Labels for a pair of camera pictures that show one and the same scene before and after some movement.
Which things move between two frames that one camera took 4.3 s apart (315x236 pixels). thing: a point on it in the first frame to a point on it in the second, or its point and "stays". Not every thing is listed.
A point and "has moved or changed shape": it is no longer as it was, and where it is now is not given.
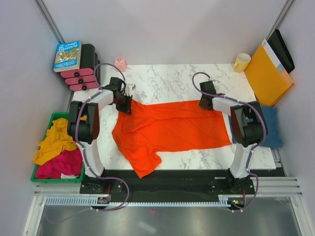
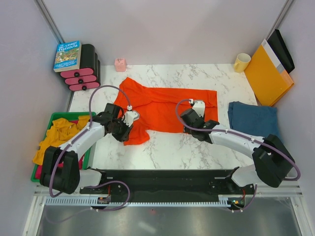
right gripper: (201, 105) to (187, 130)
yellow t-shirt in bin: (58, 139) stays
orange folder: (267, 84) stays
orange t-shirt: (150, 129) has moved or changed shape
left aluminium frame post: (47, 18) stays
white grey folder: (273, 56) stays
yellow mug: (242, 60) stays
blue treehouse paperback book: (68, 56) stays
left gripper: (127, 109) to (123, 136)
